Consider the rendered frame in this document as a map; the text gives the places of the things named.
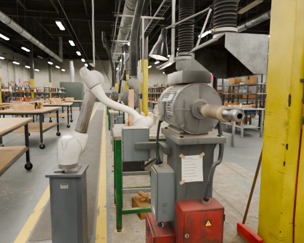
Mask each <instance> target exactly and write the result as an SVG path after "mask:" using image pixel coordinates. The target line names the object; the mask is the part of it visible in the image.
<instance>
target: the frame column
mask: <svg viewBox="0 0 304 243"><path fill-rule="evenodd" d="M165 137H166V140H167V144H168V145H169V146H170V147H171V148H172V151H171V154H168V155H167V164H168V165H169V166H170V167H171V168H172V169H173V170H174V171H175V207H174V221H170V222H171V224H172V226H173V228H174V230H175V211H176V201H177V200H189V199H201V198H203V197H204V196H205V192H206V187H207V181H208V177H209V173H210V169H211V166H212V164H213V163H214V149H215V147H216V145H217V144H195V145H178V144H177V143H175V142H174V141H172V140H171V139H170V138H168V137H167V136H165ZM212 190H213V182H212V184H211V189H210V194H209V198H212Z"/></svg>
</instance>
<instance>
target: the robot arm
mask: <svg viewBox="0 0 304 243"><path fill-rule="evenodd" d="M80 76H81V78H82V80H83V82H84V83H85V89H86V91H85V94H84V98H83V103H82V106H81V110H80V114H79V117H78V120H77V124H76V128H75V130H74V131H72V132H71V134H70V135H66V136H63V137H61V138H60V140H59V142H58V145H57V158H58V168H57V169H56V170H54V173H63V174H64V173H77V172H78V170H79V168H80V167H82V165H81V164H78V157H79V155H80V154H82V153H83V152H84V151H85V150H86V148H87V146H88V134H87V128H88V124H89V121H90V118H91V114H92V111H93V107H94V103H95V100H96V97H97V99H98V100H99V101H100V102H101V103H103V104H104V105H106V106H108V107H110V108H113V109H116V110H119V111H122V112H125V113H128V114H129V115H131V116H132V118H133V126H147V127H148V128H149V129H151V127H152V126H153V120H152V118H151V117H149V116H146V117H143V116H141V115H139V114H138V113H137V112H136V111H135V110H134V109H132V108H130V107H128V106H125V105H123V104H120V103H118V102H115V101H113V100H110V99H109V98H108V97H107V96H106V95H105V93H104V90H103V88H102V85H103V83H104V77H103V75H102V74H101V73H100V72H98V71H95V70H93V71H90V70H88V69H87V66H85V67H83V68H81V69H80Z"/></svg>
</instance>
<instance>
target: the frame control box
mask: <svg viewBox="0 0 304 243"><path fill-rule="evenodd" d="M121 133H122V160H123V162H139V167H140V168H141V169H143V168H145V167H147V166H148V165H149V164H151V163H152V162H154V161H158V158H153V159H152V160H150V161H149V149H140V150H135V142H149V138H150V129H149V128H148V127H147V126H127V127H122V131H121ZM142 161H149V162H148V163H146V164H145V165H143V166H141V163H142ZM158 162H159V161H158Z"/></svg>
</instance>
